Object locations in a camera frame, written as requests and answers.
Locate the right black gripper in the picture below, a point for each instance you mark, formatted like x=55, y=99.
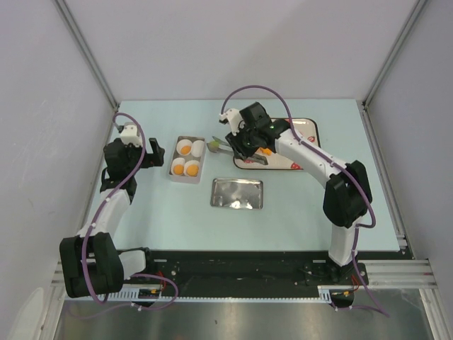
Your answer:
x=236, y=145

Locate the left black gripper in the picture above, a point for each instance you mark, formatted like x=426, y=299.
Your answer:
x=153, y=159

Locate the metal tongs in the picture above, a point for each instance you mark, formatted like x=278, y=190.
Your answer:
x=224, y=148

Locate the yellow round waffle cookie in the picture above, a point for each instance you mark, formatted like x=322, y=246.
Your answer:
x=178, y=170

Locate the green round cookie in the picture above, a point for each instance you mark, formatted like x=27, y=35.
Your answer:
x=212, y=146

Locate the white rectangular tin box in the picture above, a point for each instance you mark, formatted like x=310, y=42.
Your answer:
x=187, y=159

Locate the orange sandwich cookie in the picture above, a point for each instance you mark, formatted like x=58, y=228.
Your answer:
x=192, y=170

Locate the silver tin lid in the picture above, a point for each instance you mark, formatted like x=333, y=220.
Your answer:
x=238, y=194

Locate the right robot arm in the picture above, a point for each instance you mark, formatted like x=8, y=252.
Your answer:
x=347, y=194

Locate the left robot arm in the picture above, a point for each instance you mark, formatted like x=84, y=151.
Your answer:
x=108, y=267

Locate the orange fish cookie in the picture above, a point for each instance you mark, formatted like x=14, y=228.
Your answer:
x=266, y=151

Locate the white paper cup near left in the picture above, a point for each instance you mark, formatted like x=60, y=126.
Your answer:
x=178, y=160

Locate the white paper cup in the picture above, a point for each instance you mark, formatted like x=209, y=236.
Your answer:
x=178, y=160
x=189, y=163
x=181, y=143
x=197, y=148

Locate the white paper cup far left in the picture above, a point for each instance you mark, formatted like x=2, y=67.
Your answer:
x=181, y=143

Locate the white paper cup near right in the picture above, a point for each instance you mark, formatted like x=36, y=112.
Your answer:
x=189, y=163

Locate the white paper cup far right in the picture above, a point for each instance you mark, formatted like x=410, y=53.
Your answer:
x=197, y=148

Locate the strawberry print tray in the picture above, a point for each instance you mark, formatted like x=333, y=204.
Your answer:
x=306, y=127

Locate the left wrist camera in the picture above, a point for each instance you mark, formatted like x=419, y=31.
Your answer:
x=130, y=135

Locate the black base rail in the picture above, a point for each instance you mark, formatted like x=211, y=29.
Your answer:
x=248, y=273

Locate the white cable duct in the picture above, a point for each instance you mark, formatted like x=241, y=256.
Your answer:
x=149, y=295

